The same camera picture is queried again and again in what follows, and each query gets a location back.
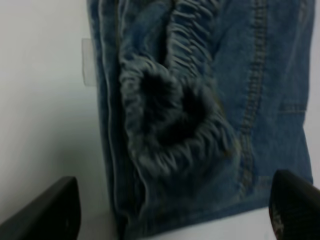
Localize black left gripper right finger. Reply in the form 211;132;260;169
269;170;320;240

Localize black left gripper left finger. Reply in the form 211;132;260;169
0;176;82;240

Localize blue children's denim shorts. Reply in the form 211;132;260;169
87;0;316;240

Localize clear tape strip middle left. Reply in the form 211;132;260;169
81;38;97;87

